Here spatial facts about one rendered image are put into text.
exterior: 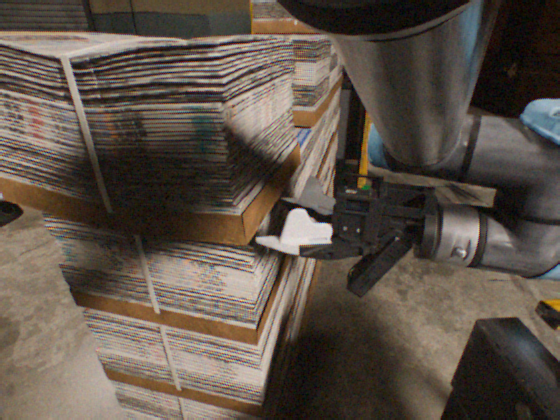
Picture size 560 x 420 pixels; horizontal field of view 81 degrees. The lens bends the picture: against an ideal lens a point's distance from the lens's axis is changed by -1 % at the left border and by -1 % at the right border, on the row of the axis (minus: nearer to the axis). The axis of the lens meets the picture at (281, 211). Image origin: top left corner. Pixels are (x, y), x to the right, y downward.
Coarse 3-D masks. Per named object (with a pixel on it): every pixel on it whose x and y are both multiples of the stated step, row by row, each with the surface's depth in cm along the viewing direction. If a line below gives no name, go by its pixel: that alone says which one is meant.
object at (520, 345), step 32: (480, 320) 37; (512, 320) 37; (480, 352) 37; (512, 352) 33; (544, 352) 33; (480, 384) 37; (512, 384) 32; (544, 384) 30; (480, 416) 37; (512, 416) 32; (544, 416) 29
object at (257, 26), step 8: (256, 24) 139; (264, 24) 138; (272, 24) 137; (280, 24) 137; (288, 24) 136; (296, 24) 135; (256, 32) 140; (264, 32) 140; (272, 32) 139; (280, 32) 138; (288, 32) 137; (296, 32) 137; (304, 32) 136; (312, 32) 135; (336, 88) 143; (336, 128) 166
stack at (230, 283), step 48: (288, 192) 65; (96, 240) 54; (144, 240) 51; (96, 288) 60; (144, 288) 57; (192, 288) 54; (240, 288) 51; (288, 288) 79; (96, 336) 69; (144, 336) 64; (192, 336) 60; (288, 336) 92; (192, 384) 68; (240, 384) 64; (288, 384) 103
